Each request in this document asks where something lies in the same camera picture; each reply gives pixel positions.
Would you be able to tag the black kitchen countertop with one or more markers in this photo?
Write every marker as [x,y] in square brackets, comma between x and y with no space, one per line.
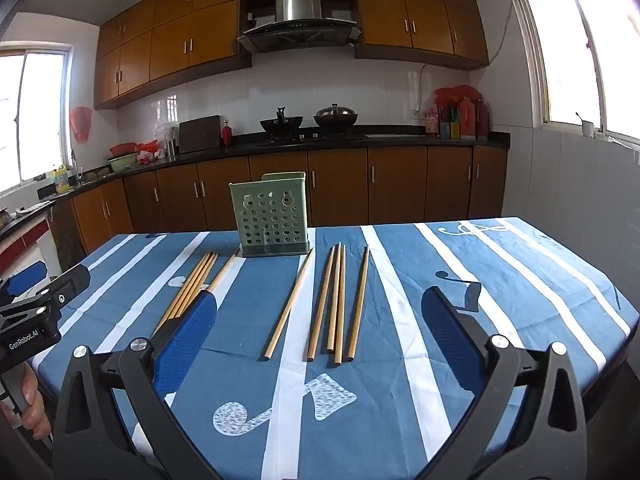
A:
[400,139]

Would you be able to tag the black wok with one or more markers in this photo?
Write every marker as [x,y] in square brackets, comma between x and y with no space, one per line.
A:
[282,124]

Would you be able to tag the dark red bottle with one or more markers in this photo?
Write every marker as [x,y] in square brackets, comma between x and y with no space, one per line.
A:
[482,120]

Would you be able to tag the metal faucet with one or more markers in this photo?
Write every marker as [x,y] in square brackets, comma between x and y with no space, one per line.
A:
[74,165]

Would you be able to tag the steel range hood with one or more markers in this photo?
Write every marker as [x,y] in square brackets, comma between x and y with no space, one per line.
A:
[297,2]

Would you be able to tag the wok with dark lid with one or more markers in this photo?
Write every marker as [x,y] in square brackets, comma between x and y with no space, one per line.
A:
[335,115]

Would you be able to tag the red white cabinet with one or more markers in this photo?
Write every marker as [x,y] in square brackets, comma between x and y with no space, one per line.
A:
[20,245]

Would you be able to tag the red basin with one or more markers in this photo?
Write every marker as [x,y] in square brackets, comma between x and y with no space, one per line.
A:
[122,150]

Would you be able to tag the pink condiment box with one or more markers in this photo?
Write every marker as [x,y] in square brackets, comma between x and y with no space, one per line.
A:
[432,126]

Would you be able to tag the green basin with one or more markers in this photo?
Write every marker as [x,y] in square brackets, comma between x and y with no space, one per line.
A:
[120,162]

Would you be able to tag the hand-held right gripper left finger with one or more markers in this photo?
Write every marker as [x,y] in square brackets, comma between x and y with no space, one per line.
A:
[187,335]

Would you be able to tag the black gas stove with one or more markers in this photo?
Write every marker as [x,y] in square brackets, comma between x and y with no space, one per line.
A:
[310,136]

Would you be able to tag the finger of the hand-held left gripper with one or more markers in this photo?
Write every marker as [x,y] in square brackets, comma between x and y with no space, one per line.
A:
[70,282]
[30,272]

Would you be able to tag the blue white striped tablecloth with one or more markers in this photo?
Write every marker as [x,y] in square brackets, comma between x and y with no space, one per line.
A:
[400,285]

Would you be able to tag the brown wooden base cabinets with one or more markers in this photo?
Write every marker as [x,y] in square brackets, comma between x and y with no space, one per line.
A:
[340,185]

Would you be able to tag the metal cup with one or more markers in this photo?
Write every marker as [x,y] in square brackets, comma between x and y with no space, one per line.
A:
[171,147]

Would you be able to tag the small red bottle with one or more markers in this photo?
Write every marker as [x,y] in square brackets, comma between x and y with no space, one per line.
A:
[228,135]

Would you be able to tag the small kitchen window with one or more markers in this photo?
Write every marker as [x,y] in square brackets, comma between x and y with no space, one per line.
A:
[40,110]

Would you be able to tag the person's left hand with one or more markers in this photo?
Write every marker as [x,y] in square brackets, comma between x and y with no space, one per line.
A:
[37,410]

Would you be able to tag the green perforated chopstick holder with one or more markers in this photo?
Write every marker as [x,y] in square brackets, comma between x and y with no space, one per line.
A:
[237,230]

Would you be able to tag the large kitchen window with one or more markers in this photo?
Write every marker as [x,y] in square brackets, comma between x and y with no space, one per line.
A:
[575,35]

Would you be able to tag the red oil bottle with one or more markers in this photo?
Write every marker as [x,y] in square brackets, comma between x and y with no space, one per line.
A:
[467,120]

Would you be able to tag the yellow dish soap bottle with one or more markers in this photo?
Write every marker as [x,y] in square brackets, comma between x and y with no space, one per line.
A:
[62,182]

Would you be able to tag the dark wooden cutting board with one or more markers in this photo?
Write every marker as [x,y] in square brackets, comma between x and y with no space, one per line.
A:
[200,134]

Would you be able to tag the red white plastic packet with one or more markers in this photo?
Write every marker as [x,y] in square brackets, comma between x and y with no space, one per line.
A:
[147,152]

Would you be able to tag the white plastic bag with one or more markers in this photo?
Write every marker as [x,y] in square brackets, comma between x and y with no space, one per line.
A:
[162,132]

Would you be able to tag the white mug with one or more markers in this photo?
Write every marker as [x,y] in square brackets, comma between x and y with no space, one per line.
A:
[587,130]

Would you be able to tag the hanging red plastic bag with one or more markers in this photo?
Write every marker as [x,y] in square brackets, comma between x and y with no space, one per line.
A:
[81,122]

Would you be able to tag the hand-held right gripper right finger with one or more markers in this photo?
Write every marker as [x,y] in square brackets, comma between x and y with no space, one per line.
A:
[450,335]

